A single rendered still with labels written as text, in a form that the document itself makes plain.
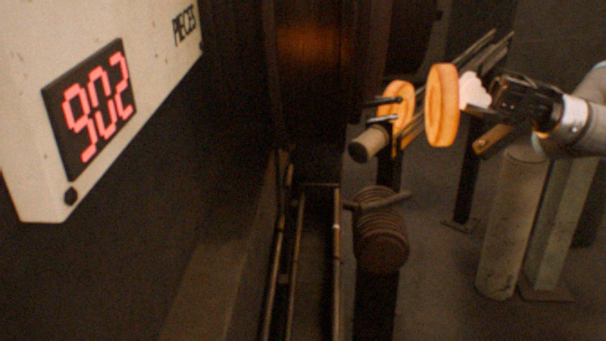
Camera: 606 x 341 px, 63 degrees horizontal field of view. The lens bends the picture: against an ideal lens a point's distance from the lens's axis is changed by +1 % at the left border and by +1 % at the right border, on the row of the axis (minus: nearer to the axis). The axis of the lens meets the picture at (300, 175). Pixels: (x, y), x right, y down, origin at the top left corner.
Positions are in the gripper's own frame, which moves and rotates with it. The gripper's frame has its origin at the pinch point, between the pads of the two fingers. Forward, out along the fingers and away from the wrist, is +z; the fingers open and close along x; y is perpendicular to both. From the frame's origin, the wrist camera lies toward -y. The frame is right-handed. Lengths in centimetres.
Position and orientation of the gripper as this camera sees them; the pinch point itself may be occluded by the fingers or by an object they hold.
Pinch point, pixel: (443, 96)
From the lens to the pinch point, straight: 97.0
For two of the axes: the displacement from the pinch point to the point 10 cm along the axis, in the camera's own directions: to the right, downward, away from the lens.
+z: -9.6, -2.7, -0.8
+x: -0.7, 5.0, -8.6
